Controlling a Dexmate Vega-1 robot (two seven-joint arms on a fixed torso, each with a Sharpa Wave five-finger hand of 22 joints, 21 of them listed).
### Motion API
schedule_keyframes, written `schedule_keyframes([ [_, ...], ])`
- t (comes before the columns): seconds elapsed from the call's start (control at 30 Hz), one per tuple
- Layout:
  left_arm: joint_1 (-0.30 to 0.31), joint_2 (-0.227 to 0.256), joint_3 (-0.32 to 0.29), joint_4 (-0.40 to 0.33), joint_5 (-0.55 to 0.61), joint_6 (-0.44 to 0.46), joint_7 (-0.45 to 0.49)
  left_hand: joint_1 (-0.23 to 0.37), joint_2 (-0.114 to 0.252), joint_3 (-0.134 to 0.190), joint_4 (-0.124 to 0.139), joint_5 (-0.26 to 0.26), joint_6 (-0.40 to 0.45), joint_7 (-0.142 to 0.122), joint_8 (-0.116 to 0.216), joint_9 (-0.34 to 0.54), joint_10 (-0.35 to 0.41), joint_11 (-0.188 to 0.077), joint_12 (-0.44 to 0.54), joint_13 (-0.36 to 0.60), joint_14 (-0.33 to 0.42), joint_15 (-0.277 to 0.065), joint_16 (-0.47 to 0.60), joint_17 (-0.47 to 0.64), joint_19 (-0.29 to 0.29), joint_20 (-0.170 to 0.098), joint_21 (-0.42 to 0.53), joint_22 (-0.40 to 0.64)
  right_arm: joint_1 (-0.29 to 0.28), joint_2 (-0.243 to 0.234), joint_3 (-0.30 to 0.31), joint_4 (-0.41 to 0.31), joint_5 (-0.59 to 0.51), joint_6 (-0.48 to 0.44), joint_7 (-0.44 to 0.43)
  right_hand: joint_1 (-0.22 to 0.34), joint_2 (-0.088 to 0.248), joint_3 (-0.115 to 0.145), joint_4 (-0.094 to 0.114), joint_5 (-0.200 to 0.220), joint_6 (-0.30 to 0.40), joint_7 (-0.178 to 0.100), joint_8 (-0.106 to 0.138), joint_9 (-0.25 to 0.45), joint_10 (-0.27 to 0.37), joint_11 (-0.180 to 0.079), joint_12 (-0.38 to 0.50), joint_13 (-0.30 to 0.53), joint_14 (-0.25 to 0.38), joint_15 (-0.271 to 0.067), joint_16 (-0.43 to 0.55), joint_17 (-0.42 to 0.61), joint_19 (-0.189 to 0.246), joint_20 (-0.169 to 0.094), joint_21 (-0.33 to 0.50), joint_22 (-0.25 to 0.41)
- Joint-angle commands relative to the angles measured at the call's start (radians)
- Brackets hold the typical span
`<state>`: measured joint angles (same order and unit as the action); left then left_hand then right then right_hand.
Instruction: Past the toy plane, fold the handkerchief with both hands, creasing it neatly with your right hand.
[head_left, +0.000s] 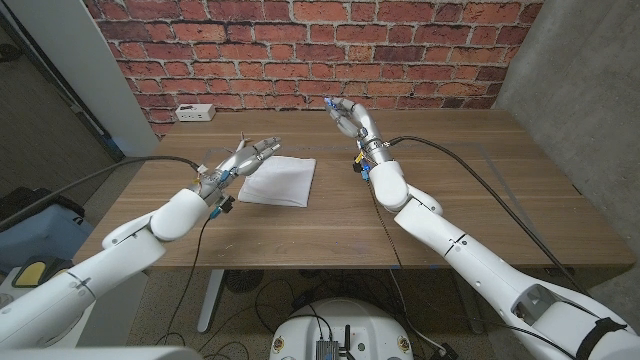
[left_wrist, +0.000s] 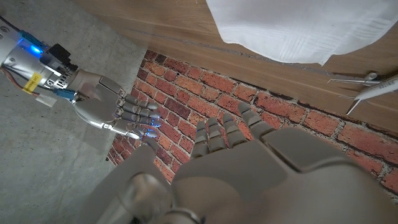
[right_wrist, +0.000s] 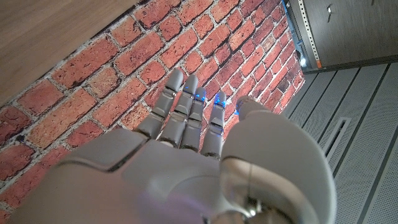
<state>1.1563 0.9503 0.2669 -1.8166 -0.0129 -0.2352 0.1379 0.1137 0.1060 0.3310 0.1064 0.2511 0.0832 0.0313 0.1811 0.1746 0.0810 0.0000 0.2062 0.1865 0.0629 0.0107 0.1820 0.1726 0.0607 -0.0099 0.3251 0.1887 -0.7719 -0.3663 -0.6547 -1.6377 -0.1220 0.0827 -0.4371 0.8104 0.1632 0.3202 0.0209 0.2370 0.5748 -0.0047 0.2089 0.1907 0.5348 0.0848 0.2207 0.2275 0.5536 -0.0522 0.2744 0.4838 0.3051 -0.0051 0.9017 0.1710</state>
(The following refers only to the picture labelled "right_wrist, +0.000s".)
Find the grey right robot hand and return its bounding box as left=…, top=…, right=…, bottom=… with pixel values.
left=7, top=68, right=338, bottom=224

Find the red brick print backdrop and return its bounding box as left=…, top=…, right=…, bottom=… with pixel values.
left=0, top=0, right=305, bottom=223

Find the perforated metal rail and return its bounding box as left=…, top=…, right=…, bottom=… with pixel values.
left=281, top=0, right=323, bottom=71

